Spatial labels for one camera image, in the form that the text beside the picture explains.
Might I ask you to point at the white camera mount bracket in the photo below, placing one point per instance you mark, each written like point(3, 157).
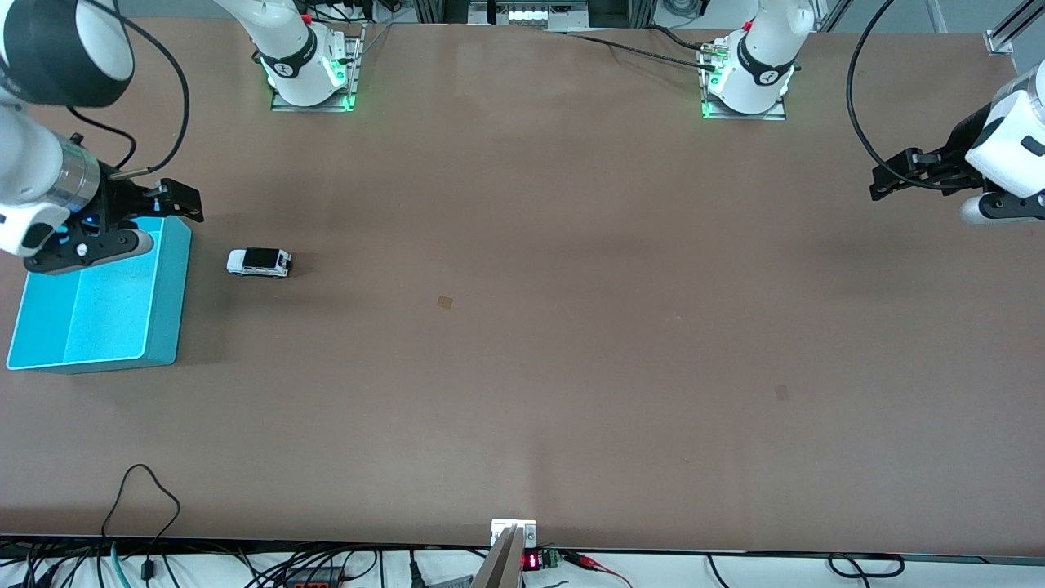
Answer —
point(500, 527)

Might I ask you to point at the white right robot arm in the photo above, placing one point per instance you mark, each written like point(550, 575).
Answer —
point(33, 163)

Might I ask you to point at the red clip lead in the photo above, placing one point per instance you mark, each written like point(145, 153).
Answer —
point(596, 563)

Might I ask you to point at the grey camera mount bar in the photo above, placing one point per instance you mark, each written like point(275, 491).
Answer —
point(500, 567)

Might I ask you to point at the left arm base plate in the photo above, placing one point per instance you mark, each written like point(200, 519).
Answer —
point(710, 110)

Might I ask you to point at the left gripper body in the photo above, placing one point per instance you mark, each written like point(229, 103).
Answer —
point(960, 145)

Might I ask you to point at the teal plastic bin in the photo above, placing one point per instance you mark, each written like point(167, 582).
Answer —
point(106, 310)

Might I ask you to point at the white lit background device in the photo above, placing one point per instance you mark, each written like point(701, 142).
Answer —
point(535, 14)

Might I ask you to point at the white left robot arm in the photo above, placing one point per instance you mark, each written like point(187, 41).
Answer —
point(759, 65)

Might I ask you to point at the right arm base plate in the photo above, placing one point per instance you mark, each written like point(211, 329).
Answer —
point(353, 73)

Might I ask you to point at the white jeep toy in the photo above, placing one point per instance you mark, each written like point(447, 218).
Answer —
point(245, 263)

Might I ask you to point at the metal table corner bracket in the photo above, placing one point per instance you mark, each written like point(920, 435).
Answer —
point(998, 41)

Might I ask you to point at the red digit display module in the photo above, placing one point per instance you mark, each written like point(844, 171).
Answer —
point(532, 561)

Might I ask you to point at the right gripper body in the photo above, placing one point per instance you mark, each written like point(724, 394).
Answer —
point(119, 201)

